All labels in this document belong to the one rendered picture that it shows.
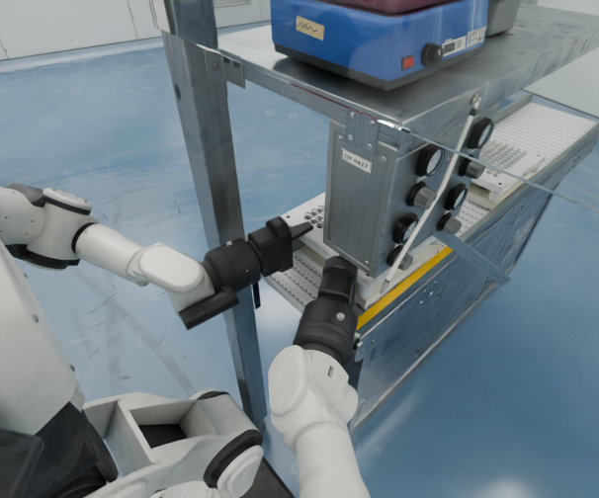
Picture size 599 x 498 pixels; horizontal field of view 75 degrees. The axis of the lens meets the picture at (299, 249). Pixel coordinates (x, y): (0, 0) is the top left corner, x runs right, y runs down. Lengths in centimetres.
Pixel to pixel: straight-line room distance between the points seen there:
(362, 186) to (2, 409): 40
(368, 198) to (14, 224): 53
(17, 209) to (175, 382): 114
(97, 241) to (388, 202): 50
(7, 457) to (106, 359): 159
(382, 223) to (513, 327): 160
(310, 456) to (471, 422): 129
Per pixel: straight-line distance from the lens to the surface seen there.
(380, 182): 46
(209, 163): 67
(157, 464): 71
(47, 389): 40
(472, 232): 96
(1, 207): 71
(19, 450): 31
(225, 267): 67
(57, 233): 77
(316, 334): 56
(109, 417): 81
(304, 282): 82
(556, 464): 177
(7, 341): 36
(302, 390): 48
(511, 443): 173
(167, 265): 66
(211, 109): 64
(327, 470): 44
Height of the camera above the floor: 146
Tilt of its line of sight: 43 degrees down
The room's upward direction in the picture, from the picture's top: straight up
